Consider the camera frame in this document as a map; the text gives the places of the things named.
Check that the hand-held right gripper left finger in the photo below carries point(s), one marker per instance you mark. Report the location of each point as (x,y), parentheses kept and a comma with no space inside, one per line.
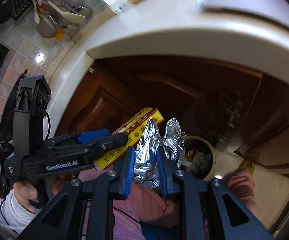
(128,172)

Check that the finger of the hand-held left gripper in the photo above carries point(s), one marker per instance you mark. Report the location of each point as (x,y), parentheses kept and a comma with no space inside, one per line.
(114,141)
(92,135)

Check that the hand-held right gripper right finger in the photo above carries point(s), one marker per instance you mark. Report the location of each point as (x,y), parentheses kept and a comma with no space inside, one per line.
(161,172)

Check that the silver foil bag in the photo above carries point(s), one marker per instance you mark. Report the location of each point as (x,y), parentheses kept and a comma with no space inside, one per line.
(147,160)

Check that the yellow and maroon carton box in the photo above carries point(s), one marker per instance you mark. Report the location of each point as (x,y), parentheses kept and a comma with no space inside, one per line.
(144,120)

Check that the cream round trash bin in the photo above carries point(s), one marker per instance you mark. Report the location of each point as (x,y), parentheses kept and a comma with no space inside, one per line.
(213,155)

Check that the person's left forearm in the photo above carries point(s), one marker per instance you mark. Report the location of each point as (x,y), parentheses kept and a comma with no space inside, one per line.
(12,212)

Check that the person's left hand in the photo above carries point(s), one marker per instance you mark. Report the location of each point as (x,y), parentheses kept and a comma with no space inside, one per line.
(25,192)

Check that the pink clothing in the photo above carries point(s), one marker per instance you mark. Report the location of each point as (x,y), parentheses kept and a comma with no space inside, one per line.
(149,205)

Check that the wooden cabinet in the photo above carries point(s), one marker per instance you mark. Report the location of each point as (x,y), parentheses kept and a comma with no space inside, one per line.
(159,87)

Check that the yellow wrapper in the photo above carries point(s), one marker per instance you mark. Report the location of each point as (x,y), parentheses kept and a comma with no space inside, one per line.
(247,166)

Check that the metal strainer ladle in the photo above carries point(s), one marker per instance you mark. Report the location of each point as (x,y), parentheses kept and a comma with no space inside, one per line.
(47,27)

